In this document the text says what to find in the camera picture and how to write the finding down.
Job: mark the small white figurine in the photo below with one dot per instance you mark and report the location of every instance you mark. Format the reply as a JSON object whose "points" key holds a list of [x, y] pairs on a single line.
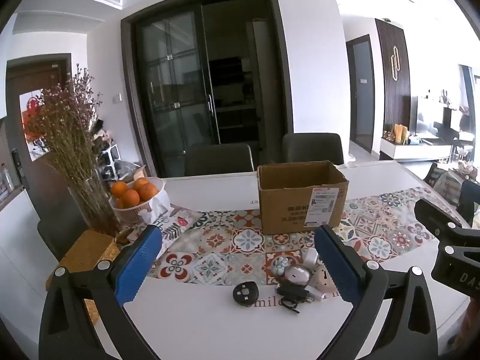
{"points": [[280, 266]]}

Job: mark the flat screen television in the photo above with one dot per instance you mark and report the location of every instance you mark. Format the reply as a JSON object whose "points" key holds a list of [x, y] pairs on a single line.
{"points": [[431, 120]]}

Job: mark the brown cardboard box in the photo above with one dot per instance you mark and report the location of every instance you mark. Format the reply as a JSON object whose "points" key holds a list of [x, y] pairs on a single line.
{"points": [[285, 202]]}

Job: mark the dried flower bouquet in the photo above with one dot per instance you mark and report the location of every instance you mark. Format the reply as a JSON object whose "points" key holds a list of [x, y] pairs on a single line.
{"points": [[67, 127]]}

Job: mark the dark hallway door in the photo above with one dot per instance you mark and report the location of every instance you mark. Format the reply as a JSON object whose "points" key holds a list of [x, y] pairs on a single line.
{"points": [[362, 93]]}

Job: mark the white square power adapter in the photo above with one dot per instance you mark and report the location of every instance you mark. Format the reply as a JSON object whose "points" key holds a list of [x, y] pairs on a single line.
{"points": [[310, 258]]}

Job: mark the chair with patterned cushion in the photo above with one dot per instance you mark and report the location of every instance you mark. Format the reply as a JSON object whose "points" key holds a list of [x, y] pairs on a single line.
{"points": [[437, 176]]}

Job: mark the white shoe rack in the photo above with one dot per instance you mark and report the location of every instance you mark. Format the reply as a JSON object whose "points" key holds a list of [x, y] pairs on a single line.
{"points": [[108, 161]]}

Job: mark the black framed sliding glass door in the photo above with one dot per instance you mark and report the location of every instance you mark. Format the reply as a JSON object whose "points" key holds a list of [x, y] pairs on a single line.
{"points": [[180, 82]]}

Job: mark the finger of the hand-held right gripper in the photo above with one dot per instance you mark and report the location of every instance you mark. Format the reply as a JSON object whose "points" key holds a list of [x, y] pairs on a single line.
{"points": [[431, 213]]}

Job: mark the pile of oranges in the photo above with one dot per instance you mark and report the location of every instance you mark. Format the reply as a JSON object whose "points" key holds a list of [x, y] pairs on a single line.
{"points": [[131, 195]]}

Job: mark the patterned tile print table runner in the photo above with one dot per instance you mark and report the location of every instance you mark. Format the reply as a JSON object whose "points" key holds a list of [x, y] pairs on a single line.
{"points": [[225, 240]]}

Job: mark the clear glass vase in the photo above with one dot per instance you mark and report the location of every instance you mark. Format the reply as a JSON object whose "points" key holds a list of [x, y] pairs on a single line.
{"points": [[95, 210]]}

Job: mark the brown wooden entrance door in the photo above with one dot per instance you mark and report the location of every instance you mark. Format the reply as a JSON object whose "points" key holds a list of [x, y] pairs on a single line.
{"points": [[37, 78]]}

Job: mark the woven straw tissue box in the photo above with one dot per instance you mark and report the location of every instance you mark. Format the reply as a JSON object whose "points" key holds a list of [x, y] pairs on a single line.
{"points": [[86, 251]]}

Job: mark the white television cabinet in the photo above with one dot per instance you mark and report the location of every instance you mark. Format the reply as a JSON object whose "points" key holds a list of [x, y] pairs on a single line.
{"points": [[412, 152]]}

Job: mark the small cardboard box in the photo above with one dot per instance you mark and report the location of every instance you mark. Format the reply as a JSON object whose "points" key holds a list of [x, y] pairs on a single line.
{"points": [[137, 172]]}

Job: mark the yellow paper bags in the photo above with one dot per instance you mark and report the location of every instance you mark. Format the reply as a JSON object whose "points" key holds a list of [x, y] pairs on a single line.
{"points": [[400, 134]]}

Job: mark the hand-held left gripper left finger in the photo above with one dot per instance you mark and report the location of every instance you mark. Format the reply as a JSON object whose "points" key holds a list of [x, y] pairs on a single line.
{"points": [[138, 266]]}

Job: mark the white plastic fruit basket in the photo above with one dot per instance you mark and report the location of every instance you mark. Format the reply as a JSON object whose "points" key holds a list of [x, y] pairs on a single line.
{"points": [[129, 213]]}

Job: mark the dark slatted wall panel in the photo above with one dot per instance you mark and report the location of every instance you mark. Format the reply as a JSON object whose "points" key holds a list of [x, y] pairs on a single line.
{"points": [[393, 101]]}

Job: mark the person's right forearm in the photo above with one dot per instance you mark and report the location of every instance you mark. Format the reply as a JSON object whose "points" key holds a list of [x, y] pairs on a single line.
{"points": [[473, 318]]}

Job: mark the black round device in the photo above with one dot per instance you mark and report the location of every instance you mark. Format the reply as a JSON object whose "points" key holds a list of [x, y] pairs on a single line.
{"points": [[245, 293]]}

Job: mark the white plastic bag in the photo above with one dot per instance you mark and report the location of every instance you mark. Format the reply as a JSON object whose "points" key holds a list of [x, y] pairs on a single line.
{"points": [[159, 210]]}

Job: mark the dark grey dining chair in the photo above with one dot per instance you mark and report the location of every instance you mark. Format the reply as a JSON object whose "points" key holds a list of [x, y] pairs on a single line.
{"points": [[313, 148], [62, 232], [219, 159]]}

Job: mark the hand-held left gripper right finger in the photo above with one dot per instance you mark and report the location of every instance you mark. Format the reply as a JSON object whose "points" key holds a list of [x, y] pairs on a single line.
{"points": [[335, 266]]}

